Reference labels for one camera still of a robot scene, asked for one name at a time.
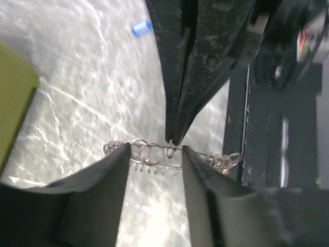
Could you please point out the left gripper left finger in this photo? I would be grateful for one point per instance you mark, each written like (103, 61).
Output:
(83, 209)

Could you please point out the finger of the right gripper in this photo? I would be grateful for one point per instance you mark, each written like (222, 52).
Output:
(174, 24)

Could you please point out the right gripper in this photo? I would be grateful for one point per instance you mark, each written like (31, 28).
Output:
(280, 38)

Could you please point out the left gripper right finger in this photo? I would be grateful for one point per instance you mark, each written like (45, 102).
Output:
(221, 212)

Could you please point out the olive green plastic bin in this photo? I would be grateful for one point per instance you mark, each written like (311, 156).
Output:
(19, 82)

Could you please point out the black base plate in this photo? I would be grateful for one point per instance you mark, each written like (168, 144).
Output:
(275, 131)

